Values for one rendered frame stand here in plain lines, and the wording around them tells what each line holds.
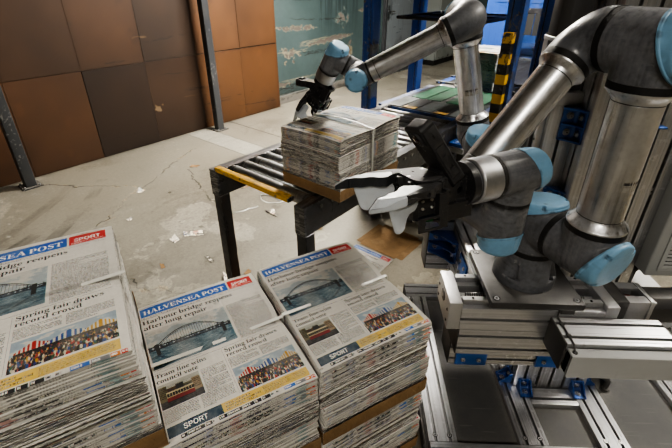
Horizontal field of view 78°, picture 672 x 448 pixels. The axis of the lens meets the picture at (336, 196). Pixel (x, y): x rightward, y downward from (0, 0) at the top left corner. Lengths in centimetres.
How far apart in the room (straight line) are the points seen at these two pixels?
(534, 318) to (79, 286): 102
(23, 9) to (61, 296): 354
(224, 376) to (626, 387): 147
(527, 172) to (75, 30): 397
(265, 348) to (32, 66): 360
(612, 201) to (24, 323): 102
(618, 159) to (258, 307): 80
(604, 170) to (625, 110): 12
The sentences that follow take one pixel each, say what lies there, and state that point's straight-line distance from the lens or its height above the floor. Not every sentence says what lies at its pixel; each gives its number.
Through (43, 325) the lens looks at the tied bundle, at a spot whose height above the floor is 106.
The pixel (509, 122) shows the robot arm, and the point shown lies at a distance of 88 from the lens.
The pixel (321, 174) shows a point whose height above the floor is 89.
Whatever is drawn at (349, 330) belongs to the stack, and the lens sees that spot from 94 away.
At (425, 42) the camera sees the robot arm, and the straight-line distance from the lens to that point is 139.
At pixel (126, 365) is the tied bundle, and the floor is 103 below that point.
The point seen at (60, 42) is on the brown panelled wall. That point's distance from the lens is 427.
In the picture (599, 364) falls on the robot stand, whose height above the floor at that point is 71.
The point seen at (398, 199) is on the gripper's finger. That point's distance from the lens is 55.
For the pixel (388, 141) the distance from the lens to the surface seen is 162.
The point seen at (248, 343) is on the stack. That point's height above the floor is 83.
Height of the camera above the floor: 150
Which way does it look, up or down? 28 degrees down
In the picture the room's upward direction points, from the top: straight up
